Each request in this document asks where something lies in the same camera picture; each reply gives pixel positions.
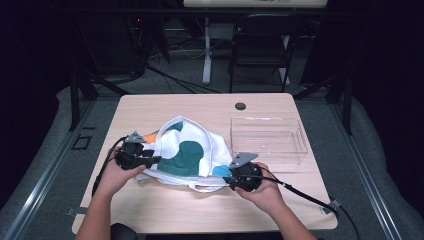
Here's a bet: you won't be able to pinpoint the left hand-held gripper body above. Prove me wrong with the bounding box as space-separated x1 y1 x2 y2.
115 130 148 171

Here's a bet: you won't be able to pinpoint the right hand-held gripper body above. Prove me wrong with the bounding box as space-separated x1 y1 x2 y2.
228 152 265 193

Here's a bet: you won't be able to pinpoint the clear plastic tray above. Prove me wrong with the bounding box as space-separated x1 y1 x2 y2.
229 116 309 166

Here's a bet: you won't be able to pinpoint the white tote bag teal patches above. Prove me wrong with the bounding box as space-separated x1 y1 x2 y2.
134 115 234 194

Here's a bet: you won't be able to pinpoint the person's right hand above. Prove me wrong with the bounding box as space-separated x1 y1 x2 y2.
234 161 289 215

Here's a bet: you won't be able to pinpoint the person's left hand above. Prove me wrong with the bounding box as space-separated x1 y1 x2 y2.
97 146 148 198

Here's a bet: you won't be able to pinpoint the metal table clip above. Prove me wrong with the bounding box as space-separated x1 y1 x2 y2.
319 198 342 216
64 206 88 218

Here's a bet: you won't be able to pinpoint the white desk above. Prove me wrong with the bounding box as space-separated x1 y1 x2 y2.
182 0 330 87

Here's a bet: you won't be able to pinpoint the dark computer tower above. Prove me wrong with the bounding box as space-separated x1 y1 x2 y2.
79 13 142 76

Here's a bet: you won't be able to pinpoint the black folding chair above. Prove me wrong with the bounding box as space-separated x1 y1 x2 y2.
228 14 303 95

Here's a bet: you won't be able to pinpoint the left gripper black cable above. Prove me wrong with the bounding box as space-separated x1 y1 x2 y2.
91 135 130 198

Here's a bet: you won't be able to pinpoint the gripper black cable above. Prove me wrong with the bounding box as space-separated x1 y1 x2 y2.
239 166 362 240
91 135 130 198

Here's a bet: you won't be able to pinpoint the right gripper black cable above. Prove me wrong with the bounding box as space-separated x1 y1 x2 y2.
239 166 362 240

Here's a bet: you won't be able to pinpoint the black floor cable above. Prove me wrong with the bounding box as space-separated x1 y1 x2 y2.
145 64 222 95

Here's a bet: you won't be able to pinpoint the black metal stand frame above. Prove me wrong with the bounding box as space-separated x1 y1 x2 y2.
67 70 132 133
292 70 355 136

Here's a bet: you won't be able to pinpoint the aluminium floor rail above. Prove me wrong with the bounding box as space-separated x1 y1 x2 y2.
327 102 403 240
2 99 97 240

